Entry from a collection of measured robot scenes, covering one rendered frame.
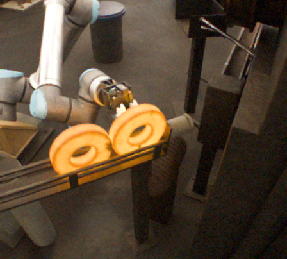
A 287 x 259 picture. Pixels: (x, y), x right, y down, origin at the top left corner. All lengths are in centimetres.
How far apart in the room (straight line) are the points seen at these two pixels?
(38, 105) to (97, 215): 71
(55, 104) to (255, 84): 60
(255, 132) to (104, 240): 97
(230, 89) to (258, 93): 13
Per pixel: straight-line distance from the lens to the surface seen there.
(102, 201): 148
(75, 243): 140
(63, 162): 71
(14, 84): 164
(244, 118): 62
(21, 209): 113
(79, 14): 136
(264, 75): 77
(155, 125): 76
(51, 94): 96
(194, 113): 189
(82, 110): 99
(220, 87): 81
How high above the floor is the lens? 128
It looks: 43 degrees down
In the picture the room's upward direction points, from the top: straight up
